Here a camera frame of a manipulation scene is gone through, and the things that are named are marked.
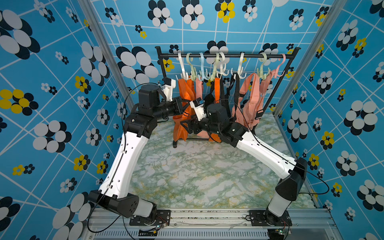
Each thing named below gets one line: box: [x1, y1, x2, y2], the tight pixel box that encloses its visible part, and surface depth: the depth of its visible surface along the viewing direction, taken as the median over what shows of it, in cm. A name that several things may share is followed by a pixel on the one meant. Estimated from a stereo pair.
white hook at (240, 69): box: [233, 52, 247, 80], surface depth 73 cm
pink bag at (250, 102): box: [232, 72, 263, 131], surface depth 81 cm
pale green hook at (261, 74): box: [257, 52, 270, 80], surface depth 72 cm
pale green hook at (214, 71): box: [210, 52, 220, 81], surface depth 72 cm
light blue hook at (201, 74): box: [198, 52, 211, 81], surface depth 74 cm
